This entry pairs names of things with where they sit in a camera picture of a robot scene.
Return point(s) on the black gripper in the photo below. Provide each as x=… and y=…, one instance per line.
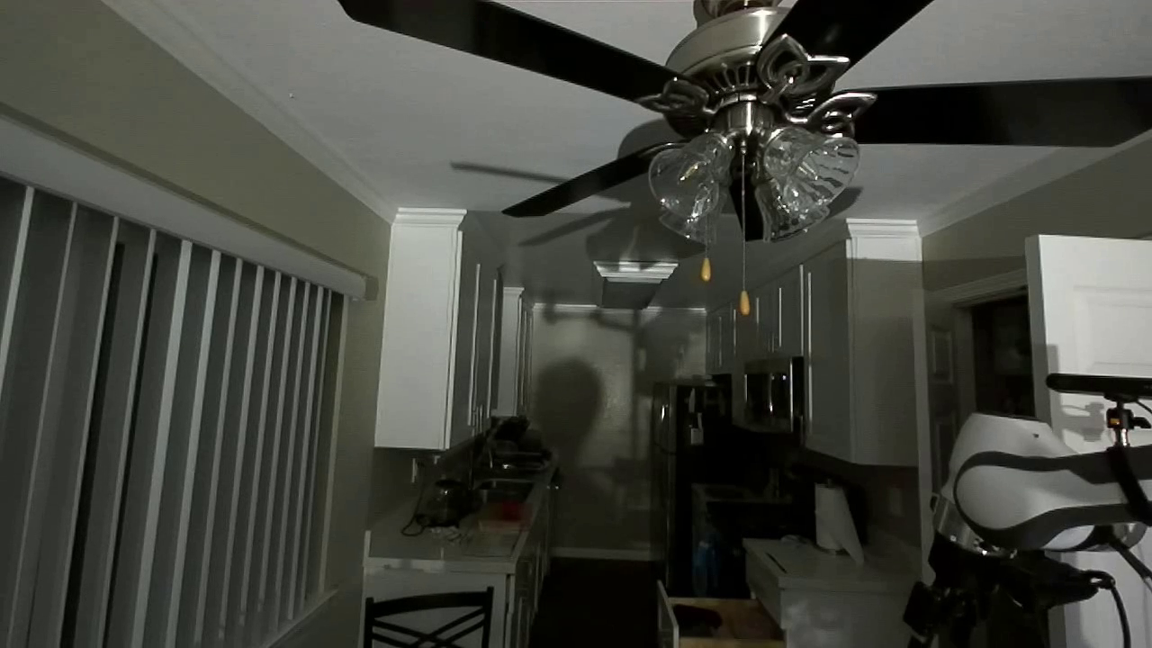
x=994, y=596

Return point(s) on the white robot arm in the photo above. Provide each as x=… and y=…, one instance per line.
x=1019, y=478

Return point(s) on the white paper towel roll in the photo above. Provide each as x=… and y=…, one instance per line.
x=838, y=518

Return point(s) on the white low counter unit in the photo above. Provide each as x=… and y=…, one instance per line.
x=816, y=596

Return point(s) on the white upper kitchen cabinet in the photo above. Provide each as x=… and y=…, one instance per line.
x=420, y=327
x=857, y=346

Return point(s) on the white panel door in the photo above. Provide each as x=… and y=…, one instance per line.
x=1091, y=312

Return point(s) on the clear glass lamp shade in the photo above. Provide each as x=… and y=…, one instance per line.
x=694, y=181
x=809, y=177

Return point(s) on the dark ceiling fan blade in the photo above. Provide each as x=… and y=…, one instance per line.
x=518, y=36
x=1019, y=111
x=848, y=21
x=578, y=187

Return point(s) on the white kitchen counter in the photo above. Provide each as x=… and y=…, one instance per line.
x=464, y=553

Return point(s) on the dark pot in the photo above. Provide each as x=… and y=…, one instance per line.
x=442, y=504

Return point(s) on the black metal chair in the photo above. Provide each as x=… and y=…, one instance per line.
x=429, y=616

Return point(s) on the silver ceiling fan motor housing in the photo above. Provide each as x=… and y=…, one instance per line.
x=740, y=57

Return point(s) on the white vertical window blinds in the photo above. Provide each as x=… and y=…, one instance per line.
x=158, y=444

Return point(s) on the white blinds valance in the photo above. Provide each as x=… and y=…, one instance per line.
x=183, y=204

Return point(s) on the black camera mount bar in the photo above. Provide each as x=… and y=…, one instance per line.
x=1100, y=385

